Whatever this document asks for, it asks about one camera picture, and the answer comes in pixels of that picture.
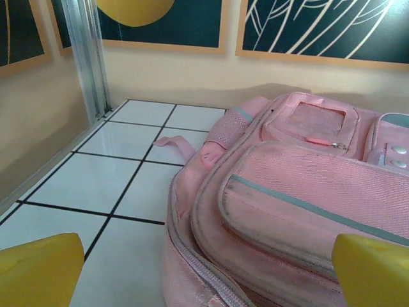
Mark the pink school backpack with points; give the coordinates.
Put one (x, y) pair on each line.
(287, 192)

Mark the aluminium frame post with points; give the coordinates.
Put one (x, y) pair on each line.
(87, 57)

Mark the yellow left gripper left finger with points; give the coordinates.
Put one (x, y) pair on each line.
(35, 275)

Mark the wall panel yellow oval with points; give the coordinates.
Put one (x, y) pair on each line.
(179, 28)

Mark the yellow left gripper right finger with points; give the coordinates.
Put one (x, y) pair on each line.
(377, 275)

